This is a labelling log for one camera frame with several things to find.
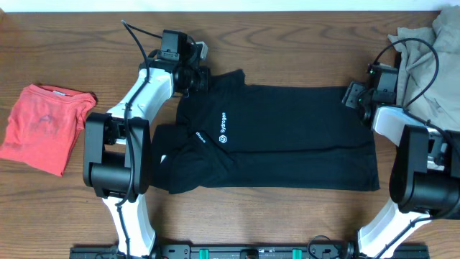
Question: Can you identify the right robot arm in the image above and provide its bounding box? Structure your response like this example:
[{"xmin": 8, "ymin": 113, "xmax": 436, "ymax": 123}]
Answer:
[{"xmin": 337, "ymin": 62, "xmax": 459, "ymax": 258}]

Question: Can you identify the folded red t-shirt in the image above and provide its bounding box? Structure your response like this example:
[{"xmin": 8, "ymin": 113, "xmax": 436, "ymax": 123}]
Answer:
[{"xmin": 1, "ymin": 84, "xmax": 96, "ymax": 177}]

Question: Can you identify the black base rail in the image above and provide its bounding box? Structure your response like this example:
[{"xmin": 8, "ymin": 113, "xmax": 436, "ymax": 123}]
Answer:
[{"xmin": 69, "ymin": 241, "xmax": 431, "ymax": 259}]

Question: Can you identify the beige khaki garment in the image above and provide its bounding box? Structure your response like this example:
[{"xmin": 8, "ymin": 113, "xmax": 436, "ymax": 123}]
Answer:
[{"xmin": 388, "ymin": 6, "xmax": 459, "ymax": 131}]

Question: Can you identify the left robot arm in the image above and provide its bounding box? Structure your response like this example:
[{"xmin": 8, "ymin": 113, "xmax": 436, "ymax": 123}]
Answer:
[{"xmin": 70, "ymin": 29, "xmax": 209, "ymax": 258}]

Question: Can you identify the black polo shirt white logo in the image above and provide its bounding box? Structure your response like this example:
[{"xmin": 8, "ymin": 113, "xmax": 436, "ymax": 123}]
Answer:
[{"xmin": 150, "ymin": 70, "xmax": 380, "ymax": 194}]

